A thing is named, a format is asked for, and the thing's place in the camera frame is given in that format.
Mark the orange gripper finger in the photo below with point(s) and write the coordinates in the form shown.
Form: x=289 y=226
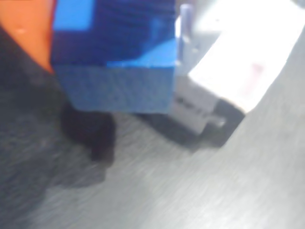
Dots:
x=26 y=33

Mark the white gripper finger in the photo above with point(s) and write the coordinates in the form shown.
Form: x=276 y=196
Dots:
x=202 y=40

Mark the blue cube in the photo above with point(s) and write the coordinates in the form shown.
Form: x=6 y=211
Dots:
x=114 y=59

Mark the white cardboard box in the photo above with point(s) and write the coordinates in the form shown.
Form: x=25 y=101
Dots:
x=250 y=59

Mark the black felt mat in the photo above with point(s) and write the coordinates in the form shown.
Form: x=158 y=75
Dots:
x=190 y=186

